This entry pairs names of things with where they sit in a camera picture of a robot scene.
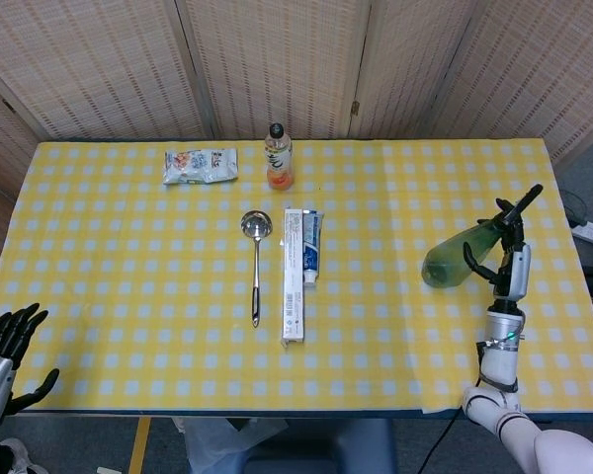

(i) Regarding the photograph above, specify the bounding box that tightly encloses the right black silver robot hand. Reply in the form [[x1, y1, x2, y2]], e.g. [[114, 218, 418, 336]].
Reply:
[[463, 197, 533, 301]]

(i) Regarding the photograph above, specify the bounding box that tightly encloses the green spray bottle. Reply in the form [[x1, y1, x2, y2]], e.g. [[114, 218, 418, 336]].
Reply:
[[421, 184, 545, 289]]

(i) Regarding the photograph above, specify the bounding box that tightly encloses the orange drink bottle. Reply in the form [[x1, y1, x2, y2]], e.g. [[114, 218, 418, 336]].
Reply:
[[264, 122, 296, 193]]

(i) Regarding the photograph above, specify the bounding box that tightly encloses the yellow white checkered tablecloth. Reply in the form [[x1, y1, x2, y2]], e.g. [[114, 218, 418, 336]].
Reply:
[[0, 139, 593, 416]]

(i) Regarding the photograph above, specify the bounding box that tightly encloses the blue white toothpaste tube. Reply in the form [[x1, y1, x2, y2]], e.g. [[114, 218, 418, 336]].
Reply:
[[301, 208, 325, 288]]

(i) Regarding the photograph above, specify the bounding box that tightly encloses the white toothpaste box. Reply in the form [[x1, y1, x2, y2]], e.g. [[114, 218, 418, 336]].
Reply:
[[281, 206, 307, 350]]

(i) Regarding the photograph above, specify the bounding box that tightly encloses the white plastic bag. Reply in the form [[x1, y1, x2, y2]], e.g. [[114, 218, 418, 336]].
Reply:
[[183, 417, 289, 474]]

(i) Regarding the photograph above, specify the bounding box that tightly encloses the white snack packet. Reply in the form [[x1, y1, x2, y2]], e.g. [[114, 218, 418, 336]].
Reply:
[[162, 147, 240, 187]]

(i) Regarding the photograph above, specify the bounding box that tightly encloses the woven folding screen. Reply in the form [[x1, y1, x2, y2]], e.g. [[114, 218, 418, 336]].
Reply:
[[0, 0, 593, 263]]

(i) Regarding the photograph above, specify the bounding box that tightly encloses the black floor cable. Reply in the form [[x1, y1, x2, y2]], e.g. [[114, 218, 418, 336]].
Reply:
[[560, 190, 588, 229]]

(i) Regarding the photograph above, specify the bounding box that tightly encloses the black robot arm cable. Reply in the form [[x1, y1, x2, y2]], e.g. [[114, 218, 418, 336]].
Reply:
[[418, 408, 465, 474]]

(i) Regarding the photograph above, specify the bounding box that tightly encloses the steel ladle black handle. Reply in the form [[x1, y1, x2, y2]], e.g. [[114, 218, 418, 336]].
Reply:
[[240, 209, 274, 329]]

